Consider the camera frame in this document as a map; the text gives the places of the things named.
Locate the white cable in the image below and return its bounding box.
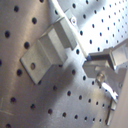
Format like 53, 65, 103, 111
48, 0, 92, 61

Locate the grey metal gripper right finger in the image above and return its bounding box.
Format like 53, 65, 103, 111
89, 39, 128, 70

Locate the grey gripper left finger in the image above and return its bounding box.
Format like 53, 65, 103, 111
83, 61, 128, 126

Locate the grey metal cable clip bracket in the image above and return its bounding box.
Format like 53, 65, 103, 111
20, 18, 77, 84

